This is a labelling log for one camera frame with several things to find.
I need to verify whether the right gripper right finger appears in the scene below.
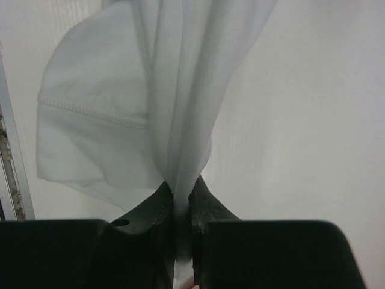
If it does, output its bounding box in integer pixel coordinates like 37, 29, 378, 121
189, 178, 365, 288

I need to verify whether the aluminium rail frame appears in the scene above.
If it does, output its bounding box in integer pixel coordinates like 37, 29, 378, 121
0, 40, 37, 222

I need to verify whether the white skirt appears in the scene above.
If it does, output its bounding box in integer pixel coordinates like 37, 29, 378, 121
36, 1, 276, 282

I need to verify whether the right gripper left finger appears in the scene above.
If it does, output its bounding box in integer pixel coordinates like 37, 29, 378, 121
1, 184, 174, 288

